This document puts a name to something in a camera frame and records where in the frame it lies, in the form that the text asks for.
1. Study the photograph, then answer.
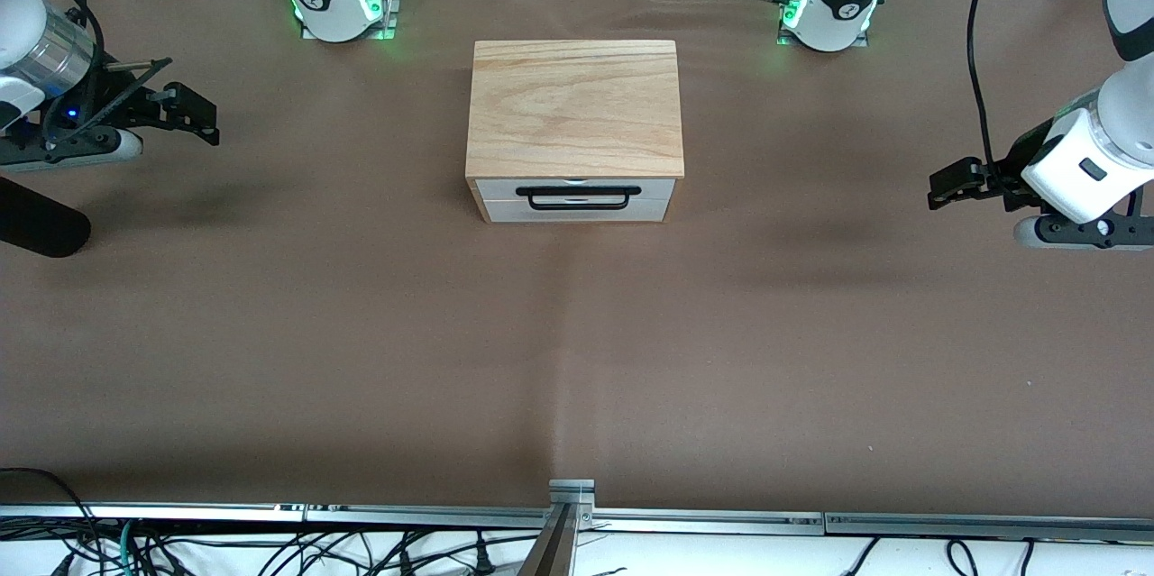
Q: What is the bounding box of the dark aluminium support post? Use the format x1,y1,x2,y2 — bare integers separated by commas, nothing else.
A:
518,504,578,576

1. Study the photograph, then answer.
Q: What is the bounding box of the white-fronted wooden drawer with handle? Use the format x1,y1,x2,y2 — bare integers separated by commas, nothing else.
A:
475,178,676,202

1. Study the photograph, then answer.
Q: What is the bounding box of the long black drawer handle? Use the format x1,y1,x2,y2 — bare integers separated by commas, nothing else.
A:
516,186,630,213

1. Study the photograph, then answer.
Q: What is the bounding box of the black cylindrical vase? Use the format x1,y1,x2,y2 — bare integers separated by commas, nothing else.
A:
0,178,92,258

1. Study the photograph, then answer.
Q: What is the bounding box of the black looped floor cable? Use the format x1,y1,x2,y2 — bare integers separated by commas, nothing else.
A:
0,467,102,576

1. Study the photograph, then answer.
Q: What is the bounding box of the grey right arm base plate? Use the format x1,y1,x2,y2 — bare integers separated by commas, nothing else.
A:
300,0,399,43

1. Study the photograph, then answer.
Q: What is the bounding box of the brown table mat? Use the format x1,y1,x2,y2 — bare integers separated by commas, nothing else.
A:
0,0,1154,516

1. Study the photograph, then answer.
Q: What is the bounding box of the light wooden drawer cabinet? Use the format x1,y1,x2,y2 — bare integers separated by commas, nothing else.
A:
465,40,685,224

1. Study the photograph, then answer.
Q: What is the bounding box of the grey left arm base plate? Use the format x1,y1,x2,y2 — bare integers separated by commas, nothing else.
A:
775,0,871,50

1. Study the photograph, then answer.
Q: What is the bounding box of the small aluminium rail bracket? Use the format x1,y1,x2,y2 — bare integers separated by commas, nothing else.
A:
548,479,596,530

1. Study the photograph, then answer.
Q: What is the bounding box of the aluminium table edge rail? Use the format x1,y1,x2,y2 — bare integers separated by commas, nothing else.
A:
825,513,1154,545
0,504,306,524
305,506,826,535

